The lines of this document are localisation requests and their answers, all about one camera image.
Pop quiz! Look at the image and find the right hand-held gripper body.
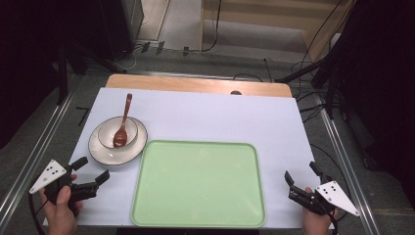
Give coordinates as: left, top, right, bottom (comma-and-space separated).
288, 180, 361, 217

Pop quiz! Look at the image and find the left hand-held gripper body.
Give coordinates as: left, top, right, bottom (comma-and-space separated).
28, 159, 99, 206

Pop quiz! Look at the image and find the white dark-rimmed plate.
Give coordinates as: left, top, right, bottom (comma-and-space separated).
87, 116, 149, 166

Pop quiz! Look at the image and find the white ceramic bowl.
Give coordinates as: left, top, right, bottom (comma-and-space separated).
97, 116, 139, 150

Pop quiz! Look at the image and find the brown wooden spoon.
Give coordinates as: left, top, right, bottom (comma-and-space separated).
113, 93, 134, 149

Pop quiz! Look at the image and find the light green tray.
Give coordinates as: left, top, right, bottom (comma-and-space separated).
130, 139, 267, 229

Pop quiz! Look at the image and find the person's left hand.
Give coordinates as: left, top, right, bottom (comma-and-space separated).
38, 173, 84, 235

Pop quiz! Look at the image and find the person's right hand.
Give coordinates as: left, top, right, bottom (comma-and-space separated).
300, 186, 340, 235

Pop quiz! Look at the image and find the black metal stand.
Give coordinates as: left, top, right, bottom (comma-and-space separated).
56, 40, 90, 106
274, 57, 339, 120

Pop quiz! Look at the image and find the white table sheet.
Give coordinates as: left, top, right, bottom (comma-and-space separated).
42, 86, 335, 230

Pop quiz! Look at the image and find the dark curtain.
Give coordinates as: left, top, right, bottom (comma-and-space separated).
329, 0, 415, 210

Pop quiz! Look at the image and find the black cabinet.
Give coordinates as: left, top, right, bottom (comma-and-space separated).
97, 0, 145, 63

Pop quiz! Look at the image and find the beige wooden platform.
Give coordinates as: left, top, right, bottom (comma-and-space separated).
199, 0, 356, 64

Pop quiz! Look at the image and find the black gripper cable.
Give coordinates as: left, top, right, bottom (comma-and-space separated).
27, 187, 51, 235
308, 142, 353, 235

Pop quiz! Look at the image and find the metal floor rail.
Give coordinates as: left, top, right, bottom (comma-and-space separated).
128, 70, 238, 80
0, 90, 75, 226
316, 106, 382, 235

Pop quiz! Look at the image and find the black floor cable loop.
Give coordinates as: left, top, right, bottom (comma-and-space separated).
232, 72, 264, 83

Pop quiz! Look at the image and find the black hanging cable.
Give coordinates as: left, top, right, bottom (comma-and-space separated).
199, 0, 223, 54

